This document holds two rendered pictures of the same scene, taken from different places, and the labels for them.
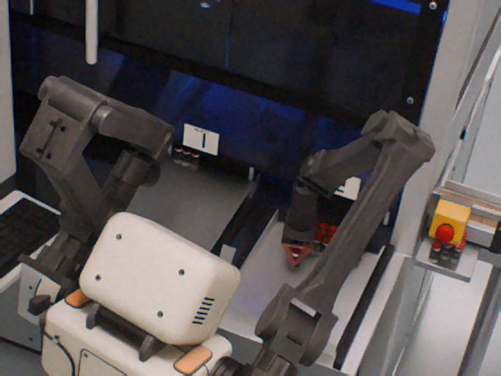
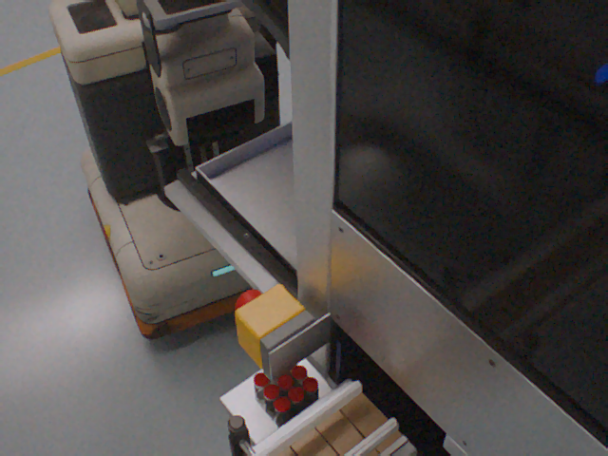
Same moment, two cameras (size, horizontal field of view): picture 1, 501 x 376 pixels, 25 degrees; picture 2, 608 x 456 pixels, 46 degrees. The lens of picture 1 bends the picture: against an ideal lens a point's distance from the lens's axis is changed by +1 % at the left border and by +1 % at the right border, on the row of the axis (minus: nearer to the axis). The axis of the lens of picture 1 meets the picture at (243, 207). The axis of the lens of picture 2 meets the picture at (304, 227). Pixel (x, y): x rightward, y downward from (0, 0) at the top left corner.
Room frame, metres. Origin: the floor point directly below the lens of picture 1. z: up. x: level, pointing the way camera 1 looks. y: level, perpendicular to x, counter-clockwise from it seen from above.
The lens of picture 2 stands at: (2.24, -0.84, 1.73)
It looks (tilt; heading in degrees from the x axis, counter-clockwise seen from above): 47 degrees down; 126
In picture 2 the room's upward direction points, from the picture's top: 1 degrees counter-clockwise
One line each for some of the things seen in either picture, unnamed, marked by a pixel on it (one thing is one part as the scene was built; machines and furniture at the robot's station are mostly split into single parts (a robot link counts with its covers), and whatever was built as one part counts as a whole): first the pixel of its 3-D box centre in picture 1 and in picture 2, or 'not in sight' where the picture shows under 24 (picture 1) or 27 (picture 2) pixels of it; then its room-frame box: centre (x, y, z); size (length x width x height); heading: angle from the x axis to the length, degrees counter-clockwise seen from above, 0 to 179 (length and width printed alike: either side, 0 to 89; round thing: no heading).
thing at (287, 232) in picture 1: (301, 217); not in sight; (1.81, -0.12, 1.03); 0.10 x 0.07 x 0.07; 176
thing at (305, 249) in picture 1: (296, 243); not in sight; (1.81, -0.12, 0.96); 0.07 x 0.07 x 0.09; 86
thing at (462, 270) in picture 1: (448, 252); (288, 409); (1.95, -0.48, 0.87); 0.14 x 0.13 x 0.02; 163
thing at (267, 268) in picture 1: (303, 278); (316, 197); (1.77, -0.15, 0.90); 0.34 x 0.26 x 0.04; 162
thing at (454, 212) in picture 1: (450, 219); (275, 330); (1.91, -0.45, 1.00); 0.08 x 0.07 x 0.07; 163
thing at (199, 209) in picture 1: (182, 202); not in sight; (1.97, 0.14, 0.90); 0.34 x 0.26 x 0.04; 163
